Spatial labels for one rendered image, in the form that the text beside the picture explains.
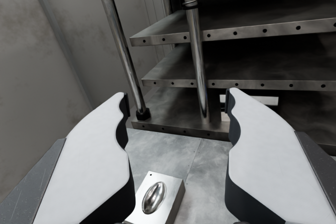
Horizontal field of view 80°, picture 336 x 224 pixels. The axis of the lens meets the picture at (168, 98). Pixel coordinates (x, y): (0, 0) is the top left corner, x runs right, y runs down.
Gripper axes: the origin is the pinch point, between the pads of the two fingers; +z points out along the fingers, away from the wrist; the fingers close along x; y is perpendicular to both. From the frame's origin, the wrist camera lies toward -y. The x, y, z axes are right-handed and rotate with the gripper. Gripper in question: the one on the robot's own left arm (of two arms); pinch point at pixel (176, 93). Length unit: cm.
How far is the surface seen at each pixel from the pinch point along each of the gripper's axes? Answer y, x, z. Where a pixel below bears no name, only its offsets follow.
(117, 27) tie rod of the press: 13, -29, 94
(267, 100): 46, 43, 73
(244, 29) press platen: 13, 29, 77
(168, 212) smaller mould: 59, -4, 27
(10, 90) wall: 64, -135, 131
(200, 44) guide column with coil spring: 20, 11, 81
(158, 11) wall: 33, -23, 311
